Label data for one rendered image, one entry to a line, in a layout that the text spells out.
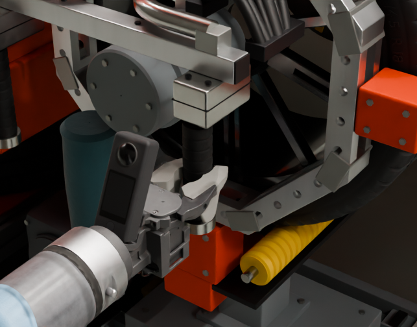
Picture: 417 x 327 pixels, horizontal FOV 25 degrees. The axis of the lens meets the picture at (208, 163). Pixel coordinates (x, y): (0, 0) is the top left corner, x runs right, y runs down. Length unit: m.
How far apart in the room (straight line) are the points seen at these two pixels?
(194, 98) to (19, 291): 0.30
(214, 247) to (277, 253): 0.10
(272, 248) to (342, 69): 0.39
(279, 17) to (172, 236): 0.28
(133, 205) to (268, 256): 0.50
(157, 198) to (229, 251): 0.47
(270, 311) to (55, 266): 0.88
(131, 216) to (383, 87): 0.38
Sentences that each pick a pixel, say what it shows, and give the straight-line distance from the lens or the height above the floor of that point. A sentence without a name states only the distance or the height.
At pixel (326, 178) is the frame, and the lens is 1.30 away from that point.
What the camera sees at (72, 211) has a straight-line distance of 1.48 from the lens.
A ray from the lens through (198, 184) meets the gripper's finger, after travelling 1.10.
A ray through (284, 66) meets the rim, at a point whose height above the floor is 0.82.
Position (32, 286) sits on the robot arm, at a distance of 0.94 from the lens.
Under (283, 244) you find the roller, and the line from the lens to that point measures 1.50.
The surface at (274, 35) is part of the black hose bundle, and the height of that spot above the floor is 0.98.
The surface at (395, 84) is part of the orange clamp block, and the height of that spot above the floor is 0.88.
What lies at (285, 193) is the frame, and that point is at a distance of 1.36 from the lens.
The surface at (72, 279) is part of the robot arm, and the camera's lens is 0.96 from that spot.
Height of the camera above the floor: 1.45
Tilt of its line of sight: 33 degrees down
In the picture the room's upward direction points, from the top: straight up
